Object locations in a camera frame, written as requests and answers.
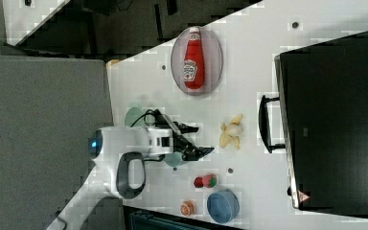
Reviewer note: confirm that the black toaster oven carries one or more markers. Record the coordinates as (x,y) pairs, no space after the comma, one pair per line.
(320,120)

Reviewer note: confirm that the red toy tomato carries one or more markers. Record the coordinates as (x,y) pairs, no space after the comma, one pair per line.
(198,182)

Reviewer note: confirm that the red toy strawberry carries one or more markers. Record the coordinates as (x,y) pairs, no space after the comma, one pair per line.
(209,180)

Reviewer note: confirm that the red ketchup bottle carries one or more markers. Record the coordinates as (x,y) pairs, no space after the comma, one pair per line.
(193,69)

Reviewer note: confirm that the grey round plate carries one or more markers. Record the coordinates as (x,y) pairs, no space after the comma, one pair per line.
(212,55)

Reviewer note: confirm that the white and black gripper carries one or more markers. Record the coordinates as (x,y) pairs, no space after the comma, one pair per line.
(165,138)

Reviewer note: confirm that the blue plastic cup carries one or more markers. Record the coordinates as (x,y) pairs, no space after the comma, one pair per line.
(223,206)

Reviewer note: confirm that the orange slice toy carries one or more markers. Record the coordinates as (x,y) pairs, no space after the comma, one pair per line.
(187,208)

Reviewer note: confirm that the peeled toy banana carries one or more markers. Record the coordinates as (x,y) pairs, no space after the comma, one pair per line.
(230,134)

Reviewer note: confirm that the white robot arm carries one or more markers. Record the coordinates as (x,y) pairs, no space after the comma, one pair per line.
(118,153)

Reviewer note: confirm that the green cup with handle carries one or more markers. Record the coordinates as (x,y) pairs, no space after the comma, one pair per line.
(174,159)

